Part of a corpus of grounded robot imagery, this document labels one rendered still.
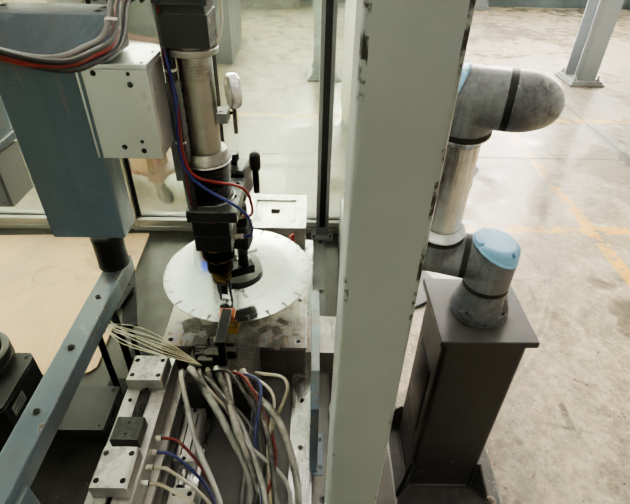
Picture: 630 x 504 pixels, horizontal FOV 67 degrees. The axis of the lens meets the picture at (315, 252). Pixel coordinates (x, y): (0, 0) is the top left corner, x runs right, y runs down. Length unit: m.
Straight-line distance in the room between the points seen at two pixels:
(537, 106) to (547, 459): 1.43
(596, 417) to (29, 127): 2.12
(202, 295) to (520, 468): 1.38
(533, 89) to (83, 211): 0.78
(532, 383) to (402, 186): 2.09
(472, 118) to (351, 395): 0.74
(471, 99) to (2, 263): 1.35
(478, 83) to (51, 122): 0.70
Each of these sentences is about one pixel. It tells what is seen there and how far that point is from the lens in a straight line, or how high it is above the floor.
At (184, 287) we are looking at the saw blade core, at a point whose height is 0.95.
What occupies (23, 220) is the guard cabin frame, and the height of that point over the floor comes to 0.78.
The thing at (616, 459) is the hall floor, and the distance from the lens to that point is 2.21.
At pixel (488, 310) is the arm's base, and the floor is 0.80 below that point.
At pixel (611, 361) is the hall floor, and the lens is 2.54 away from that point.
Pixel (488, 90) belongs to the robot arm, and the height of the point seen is 1.36.
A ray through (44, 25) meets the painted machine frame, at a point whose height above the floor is 1.51.
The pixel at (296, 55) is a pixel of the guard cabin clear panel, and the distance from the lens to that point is 1.35.
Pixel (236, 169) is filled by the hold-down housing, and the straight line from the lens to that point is 0.85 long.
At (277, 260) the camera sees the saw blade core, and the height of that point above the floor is 0.95.
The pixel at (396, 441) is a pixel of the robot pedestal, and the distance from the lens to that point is 1.94.
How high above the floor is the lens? 1.64
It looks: 37 degrees down
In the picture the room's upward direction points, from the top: 1 degrees clockwise
